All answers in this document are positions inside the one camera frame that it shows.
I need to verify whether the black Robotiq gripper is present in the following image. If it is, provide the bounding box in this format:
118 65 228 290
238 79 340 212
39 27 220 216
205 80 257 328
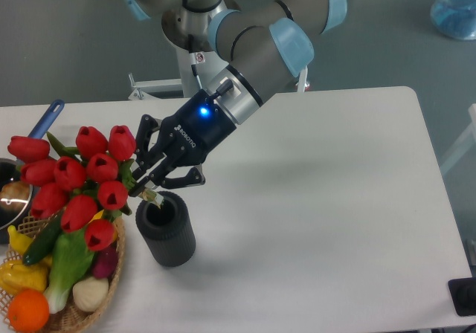
129 90 237 199

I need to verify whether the red tulip bouquet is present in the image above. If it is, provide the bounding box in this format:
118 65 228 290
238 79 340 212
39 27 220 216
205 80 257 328
7 125 136 251

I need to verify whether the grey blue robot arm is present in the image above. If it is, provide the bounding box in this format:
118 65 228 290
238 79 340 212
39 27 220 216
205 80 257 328
126 0 347 197

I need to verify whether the dark grey ribbed vase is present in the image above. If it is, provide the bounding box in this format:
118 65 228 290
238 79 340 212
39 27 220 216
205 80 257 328
135 191 196 267

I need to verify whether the yellow squash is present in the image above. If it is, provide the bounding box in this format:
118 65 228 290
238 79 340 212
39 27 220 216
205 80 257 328
89 210 118 245

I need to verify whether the green bok choy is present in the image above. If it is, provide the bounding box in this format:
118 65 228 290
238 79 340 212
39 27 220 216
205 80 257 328
44 229 94 314

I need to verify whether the dark green cucumber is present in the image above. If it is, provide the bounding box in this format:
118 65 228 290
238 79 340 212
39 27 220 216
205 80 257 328
22 212 63 266

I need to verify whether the white garlic bulb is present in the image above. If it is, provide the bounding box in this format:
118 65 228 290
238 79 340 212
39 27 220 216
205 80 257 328
72 277 109 312

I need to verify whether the brown bread in pan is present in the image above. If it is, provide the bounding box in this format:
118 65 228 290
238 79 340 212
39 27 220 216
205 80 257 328
1 181 30 213

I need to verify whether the yellow banana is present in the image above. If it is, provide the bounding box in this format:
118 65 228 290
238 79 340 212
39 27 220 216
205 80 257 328
7 225 33 256

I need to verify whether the woven wicker basket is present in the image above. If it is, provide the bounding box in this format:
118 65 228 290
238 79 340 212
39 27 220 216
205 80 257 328
1 216 126 332

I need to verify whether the yellow bell pepper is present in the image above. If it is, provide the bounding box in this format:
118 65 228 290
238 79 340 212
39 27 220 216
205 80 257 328
1 259 49 296

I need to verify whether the orange fruit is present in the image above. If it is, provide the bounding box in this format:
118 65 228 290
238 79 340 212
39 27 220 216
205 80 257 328
7 289 50 332

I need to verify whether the black device at edge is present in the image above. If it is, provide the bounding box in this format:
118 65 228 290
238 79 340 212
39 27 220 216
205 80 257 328
448 277 475 317

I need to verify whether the blue plastic bag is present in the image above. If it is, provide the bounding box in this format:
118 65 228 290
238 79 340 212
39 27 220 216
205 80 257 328
430 0 475 41

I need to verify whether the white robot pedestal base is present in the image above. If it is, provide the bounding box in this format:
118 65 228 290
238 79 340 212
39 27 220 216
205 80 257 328
127 4 312 101

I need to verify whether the blue handled saucepan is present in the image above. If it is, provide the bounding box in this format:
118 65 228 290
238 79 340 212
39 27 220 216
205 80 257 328
1 100 65 245

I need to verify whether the white frame at right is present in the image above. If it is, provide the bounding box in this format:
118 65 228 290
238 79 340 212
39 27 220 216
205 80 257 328
440 103 475 176

